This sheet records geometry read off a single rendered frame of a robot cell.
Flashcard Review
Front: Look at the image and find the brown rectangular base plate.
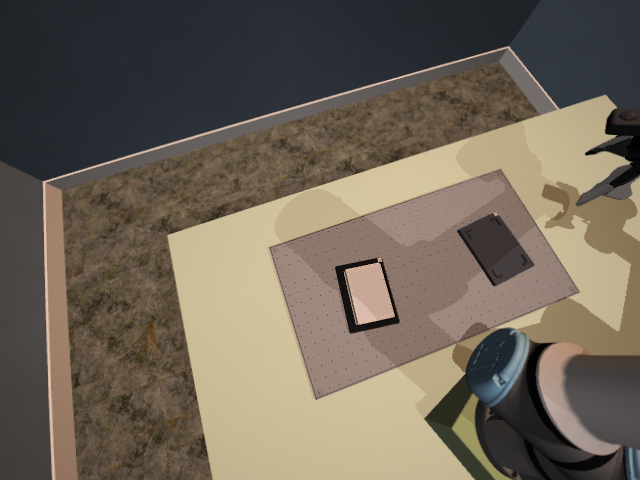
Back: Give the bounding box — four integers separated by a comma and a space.
269, 169, 580, 400

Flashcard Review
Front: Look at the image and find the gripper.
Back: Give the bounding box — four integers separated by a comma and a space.
576, 135, 640, 206

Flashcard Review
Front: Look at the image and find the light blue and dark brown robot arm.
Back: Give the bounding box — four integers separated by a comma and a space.
465, 328, 640, 480

